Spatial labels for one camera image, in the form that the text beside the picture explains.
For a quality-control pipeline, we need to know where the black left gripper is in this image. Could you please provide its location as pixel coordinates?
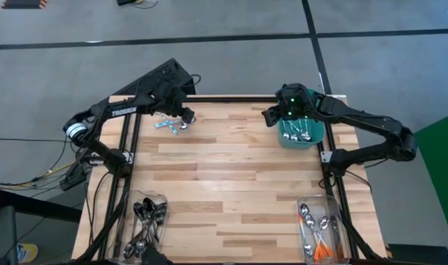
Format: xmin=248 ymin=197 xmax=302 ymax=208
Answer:
xmin=149 ymin=80 xmax=196 ymax=124

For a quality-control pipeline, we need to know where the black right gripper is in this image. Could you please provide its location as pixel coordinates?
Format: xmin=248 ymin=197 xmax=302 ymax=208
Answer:
xmin=262 ymin=93 xmax=302 ymax=129

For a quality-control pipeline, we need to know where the teal plastic bin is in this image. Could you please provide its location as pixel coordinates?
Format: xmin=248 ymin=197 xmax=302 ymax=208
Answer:
xmin=277 ymin=88 xmax=326 ymax=150

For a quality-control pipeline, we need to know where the clear plastic tray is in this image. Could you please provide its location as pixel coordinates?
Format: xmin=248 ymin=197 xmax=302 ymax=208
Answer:
xmin=296 ymin=194 xmax=352 ymax=265
xmin=113 ymin=189 xmax=169 ymax=264

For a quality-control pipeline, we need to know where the black floor power box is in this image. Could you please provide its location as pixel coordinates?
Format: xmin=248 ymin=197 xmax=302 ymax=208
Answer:
xmin=59 ymin=160 xmax=88 ymax=191

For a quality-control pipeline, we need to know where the green board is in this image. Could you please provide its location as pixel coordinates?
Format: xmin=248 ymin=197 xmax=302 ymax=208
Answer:
xmin=413 ymin=110 xmax=448 ymax=241

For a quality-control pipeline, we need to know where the yellow packet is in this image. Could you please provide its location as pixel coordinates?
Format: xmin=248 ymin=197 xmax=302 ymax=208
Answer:
xmin=16 ymin=242 xmax=39 ymax=264

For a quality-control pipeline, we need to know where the black device with cables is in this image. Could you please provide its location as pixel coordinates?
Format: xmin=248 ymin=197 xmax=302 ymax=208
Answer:
xmin=115 ymin=0 xmax=160 ymax=10

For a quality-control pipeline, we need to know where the yellow cable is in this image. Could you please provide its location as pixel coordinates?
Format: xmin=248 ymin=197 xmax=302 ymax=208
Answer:
xmin=0 ymin=160 xmax=77 ymax=188

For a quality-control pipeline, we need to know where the black cable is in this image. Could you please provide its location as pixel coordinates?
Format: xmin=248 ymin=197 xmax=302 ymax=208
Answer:
xmin=0 ymin=137 xmax=68 ymax=142

